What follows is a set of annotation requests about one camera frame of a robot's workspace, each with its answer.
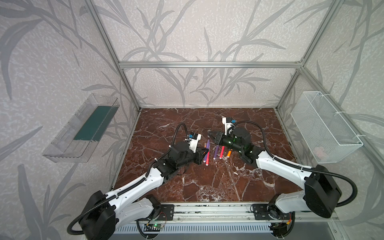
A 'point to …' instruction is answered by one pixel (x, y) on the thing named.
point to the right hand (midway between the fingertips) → (208, 129)
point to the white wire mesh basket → (329, 138)
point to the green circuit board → (152, 227)
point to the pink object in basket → (319, 153)
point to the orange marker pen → (228, 154)
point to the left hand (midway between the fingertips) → (210, 147)
